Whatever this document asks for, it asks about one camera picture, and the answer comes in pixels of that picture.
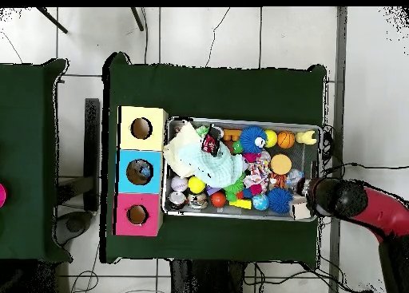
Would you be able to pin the plain wooden cube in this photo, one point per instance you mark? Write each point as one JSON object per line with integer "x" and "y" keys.
{"x": 301, "y": 211}

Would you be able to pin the toy hamburger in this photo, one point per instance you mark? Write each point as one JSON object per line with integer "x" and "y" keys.
{"x": 281, "y": 164}

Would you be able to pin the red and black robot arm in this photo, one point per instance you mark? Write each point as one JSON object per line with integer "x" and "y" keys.
{"x": 383, "y": 210}

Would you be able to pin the yellow foam bone toy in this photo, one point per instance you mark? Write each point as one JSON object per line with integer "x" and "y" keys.
{"x": 306, "y": 137}

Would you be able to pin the crushed red drink can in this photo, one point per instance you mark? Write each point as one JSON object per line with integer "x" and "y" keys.
{"x": 211, "y": 141}

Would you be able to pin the yellow smooth ball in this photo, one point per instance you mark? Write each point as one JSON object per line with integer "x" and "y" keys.
{"x": 271, "y": 138}

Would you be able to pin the blue spiky ball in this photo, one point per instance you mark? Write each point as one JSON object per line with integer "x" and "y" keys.
{"x": 279, "y": 200}

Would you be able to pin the cream yellow waffle cloth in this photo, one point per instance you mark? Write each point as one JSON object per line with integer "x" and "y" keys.
{"x": 175, "y": 152}

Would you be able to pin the dark green tablecloth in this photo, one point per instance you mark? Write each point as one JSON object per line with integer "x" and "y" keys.
{"x": 207, "y": 91}

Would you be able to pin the mint green waffle cloth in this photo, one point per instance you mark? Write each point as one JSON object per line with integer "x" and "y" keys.
{"x": 217, "y": 168}

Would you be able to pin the blue fuzzy monster toy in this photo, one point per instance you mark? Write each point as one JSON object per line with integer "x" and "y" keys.
{"x": 253, "y": 139}

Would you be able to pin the grey round stand base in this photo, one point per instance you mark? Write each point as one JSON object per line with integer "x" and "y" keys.
{"x": 75, "y": 226}

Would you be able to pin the dark green side table cloth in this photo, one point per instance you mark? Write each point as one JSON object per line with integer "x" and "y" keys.
{"x": 28, "y": 114}

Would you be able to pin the orange toy basketball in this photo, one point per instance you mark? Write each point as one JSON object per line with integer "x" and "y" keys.
{"x": 286, "y": 139}

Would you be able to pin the black tripod leg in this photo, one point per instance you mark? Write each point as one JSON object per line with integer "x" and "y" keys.
{"x": 52, "y": 20}
{"x": 137, "y": 18}

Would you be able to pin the wooden box with three holes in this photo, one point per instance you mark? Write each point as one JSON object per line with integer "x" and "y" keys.
{"x": 153, "y": 139}

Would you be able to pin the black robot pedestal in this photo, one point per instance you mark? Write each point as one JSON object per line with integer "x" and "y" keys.
{"x": 207, "y": 277}

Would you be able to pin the pink plastic cup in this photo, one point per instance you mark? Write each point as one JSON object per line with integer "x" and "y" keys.
{"x": 1, "y": 195}

